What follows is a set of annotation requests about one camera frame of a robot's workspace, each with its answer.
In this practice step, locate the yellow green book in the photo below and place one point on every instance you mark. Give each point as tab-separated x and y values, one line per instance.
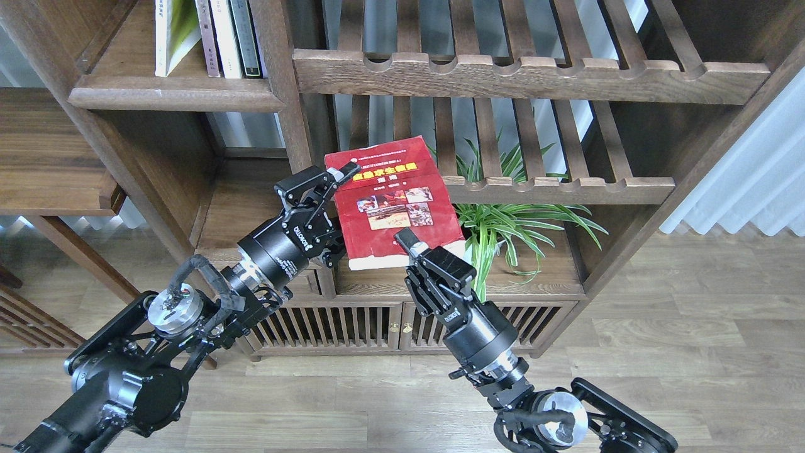
176	32

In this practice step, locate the dark green upright book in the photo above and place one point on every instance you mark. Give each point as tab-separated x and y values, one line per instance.
247	43

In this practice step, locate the wooden side table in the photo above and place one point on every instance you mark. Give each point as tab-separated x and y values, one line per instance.
61	231

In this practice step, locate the green spider plant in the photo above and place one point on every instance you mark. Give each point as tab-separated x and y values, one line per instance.
522	227

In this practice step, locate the maroon book white characters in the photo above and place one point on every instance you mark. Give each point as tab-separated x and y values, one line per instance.
208	40

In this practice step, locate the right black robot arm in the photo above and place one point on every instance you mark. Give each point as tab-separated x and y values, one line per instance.
528	420

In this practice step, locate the white plant pot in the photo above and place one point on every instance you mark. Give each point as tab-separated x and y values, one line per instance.
479	256

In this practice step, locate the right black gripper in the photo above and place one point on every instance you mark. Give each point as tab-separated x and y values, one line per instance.
478	335

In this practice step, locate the red book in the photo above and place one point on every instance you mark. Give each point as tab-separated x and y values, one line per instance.
398	186

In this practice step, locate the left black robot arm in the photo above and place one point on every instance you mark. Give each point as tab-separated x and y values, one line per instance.
134	373

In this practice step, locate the slatted wooden bench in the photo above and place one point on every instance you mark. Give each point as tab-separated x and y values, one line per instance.
28	329

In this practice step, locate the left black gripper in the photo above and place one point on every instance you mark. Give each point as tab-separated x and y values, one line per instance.
278	250

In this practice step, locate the white upright book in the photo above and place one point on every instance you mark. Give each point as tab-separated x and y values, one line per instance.
226	39

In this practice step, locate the white curtain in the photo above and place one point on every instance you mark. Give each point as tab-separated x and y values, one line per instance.
760	180

